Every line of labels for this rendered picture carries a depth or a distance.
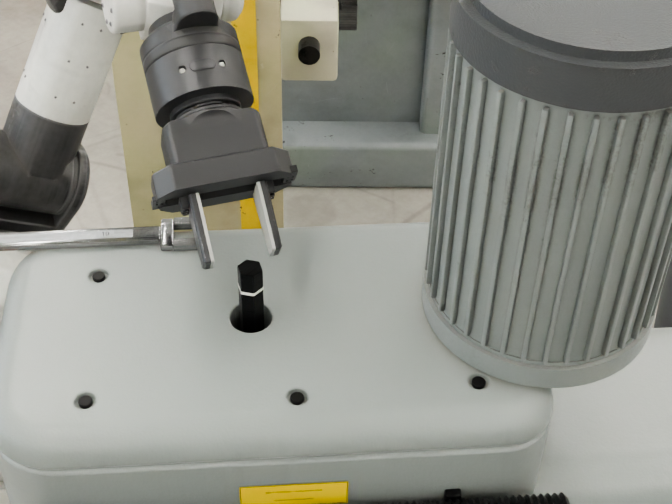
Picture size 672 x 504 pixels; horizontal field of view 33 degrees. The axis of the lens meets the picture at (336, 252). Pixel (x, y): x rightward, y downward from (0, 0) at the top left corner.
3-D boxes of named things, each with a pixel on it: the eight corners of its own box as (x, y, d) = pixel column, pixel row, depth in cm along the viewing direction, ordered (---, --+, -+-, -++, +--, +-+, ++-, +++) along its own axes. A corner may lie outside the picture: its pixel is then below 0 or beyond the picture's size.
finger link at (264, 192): (273, 247, 95) (255, 179, 96) (269, 259, 98) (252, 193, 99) (292, 243, 95) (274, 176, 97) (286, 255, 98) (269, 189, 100)
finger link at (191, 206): (212, 270, 97) (196, 203, 98) (215, 259, 94) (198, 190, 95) (193, 274, 96) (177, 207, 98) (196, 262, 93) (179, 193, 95)
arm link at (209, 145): (288, 199, 104) (257, 83, 107) (304, 158, 95) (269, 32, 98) (151, 225, 100) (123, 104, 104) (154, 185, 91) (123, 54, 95)
